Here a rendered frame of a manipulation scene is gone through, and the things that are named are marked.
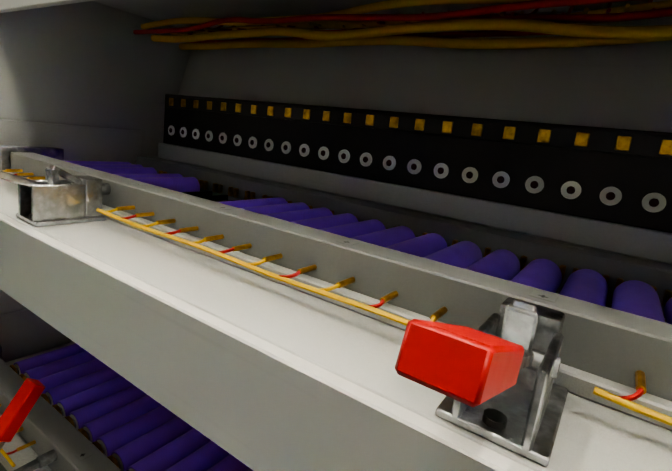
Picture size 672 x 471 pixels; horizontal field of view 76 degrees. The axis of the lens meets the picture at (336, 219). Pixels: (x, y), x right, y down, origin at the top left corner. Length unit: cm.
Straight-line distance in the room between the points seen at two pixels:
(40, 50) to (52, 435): 33
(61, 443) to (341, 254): 26
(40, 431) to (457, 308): 32
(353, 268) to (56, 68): 39
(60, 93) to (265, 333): 39
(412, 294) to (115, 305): 13
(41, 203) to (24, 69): 22
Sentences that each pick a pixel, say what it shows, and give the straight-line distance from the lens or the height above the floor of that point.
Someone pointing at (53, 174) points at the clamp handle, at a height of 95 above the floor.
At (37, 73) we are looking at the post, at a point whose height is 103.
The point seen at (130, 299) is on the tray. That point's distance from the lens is 20.
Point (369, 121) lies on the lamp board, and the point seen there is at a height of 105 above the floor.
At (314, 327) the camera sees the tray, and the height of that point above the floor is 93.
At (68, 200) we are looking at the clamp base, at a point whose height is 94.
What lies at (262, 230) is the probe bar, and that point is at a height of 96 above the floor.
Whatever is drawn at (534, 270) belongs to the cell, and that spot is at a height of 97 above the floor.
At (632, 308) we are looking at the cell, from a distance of 20.
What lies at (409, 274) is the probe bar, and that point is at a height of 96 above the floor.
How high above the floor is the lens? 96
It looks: 3 degrees up
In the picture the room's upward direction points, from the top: 16 degrees clockwise
